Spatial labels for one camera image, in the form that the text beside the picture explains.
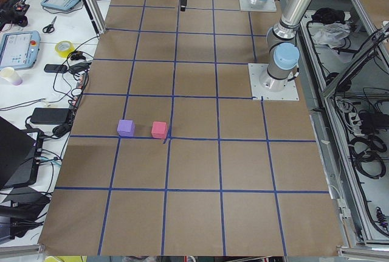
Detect yellow tape roll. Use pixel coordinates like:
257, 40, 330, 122
55, 40, 75, 58

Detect red foam cube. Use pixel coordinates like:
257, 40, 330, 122
151, 121, 168, 139

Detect black phone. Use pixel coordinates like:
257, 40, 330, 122
44, 64, 68, 74

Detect crumpled white cloth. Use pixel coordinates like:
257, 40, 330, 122
312, 23, 351, 49

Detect purple foam cube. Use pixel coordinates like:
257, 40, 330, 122
117, 119, 135, 137

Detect near teach pendant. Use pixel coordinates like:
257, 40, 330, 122
1, 30, 41, 69

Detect large black power brick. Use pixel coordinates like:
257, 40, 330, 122
30, 108, 70, 125

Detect white paper cup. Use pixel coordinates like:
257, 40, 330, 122
1, 67, 22, 86

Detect black laptop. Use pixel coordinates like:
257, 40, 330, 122
1, 118, 43, 189

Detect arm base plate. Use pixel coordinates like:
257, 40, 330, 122
239, 0, 277, 13
248, 63, 299, 101

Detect black handled scissors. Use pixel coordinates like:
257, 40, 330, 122
42, 16, 57, 34

